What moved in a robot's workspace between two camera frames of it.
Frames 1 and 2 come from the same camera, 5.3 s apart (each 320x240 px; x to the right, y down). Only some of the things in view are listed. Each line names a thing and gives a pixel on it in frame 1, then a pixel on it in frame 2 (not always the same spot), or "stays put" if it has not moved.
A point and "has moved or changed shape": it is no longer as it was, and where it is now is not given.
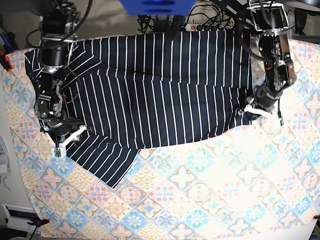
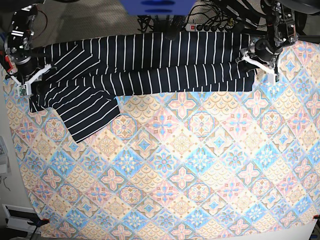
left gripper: [53, 118] to [25, 66]
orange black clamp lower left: [38, 223] stays put
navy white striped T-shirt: [135, 90] has moved or changed shape
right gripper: [264, 97] to [263, 51]
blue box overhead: [158, 7] stays put
